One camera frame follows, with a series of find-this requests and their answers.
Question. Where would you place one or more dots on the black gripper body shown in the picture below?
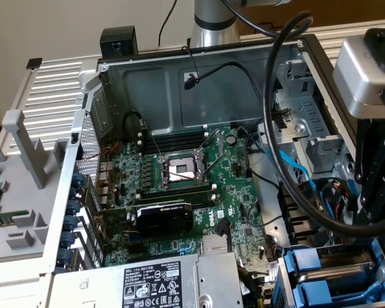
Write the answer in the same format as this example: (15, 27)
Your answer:
(378, 126)

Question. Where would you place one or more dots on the hard disk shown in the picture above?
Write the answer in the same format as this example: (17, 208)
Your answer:
(340, 272)

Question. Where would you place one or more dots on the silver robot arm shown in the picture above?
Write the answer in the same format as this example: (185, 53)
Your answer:
(211, 32)

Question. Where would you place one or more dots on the empty blue disk carrier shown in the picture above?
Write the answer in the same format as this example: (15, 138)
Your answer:
(314, 290)

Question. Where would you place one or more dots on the black plastic card retainer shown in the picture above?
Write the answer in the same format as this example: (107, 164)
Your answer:
(303, 231)

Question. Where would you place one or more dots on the brown cardboard box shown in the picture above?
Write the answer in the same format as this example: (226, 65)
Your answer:
(340, 13)

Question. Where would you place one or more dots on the hard drive in blue caddy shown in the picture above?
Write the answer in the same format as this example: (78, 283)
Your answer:
(284, 292)

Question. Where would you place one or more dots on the round coin battery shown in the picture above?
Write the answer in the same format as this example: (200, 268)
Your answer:
(232, 139)

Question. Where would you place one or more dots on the green motherboard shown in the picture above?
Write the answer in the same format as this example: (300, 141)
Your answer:
(231, 195)

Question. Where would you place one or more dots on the steel socket cover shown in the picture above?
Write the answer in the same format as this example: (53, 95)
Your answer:
(220, 141)

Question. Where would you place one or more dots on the silver chipset heatsink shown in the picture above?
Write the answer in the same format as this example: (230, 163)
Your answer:
(214, 245)

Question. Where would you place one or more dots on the CPU socket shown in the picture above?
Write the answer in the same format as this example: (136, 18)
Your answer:
(181, 168)

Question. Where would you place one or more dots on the thin steel locking lever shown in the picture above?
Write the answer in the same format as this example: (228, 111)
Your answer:
(181, 174)
(154, 142)

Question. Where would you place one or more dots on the black RAM slot bank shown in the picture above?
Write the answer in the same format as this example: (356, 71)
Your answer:
(176, 141)
(173, 192)

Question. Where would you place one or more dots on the black graphics card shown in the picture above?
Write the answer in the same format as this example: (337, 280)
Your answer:
(167, 218)

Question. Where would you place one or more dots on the open PC case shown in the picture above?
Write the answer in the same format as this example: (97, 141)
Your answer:
(147, 86)

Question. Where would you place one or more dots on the silver power supply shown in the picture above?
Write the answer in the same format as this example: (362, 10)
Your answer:
(154, 282)

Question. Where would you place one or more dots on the black box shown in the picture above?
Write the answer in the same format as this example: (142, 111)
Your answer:
(118, 41)

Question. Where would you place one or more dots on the blue slot retainer clip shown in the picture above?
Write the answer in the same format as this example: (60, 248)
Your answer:
(65, 257)
(73, 207)
(74, 193)
(69, 240)
(78, 179)
(71, 223)

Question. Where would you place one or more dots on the black plastic end cap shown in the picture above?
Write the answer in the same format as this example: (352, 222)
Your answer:
(34, 63)

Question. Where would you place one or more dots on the grey parts rack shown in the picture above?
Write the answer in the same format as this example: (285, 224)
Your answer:
(25, 199)

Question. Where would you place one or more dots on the green RAM stick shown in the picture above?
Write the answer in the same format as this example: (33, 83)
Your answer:
(6, 218)

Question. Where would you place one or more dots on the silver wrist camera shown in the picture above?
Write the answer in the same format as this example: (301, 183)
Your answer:
(356, 80)

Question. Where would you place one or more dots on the black wrist mount bracket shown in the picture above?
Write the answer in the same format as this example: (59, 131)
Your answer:
(381, 48)

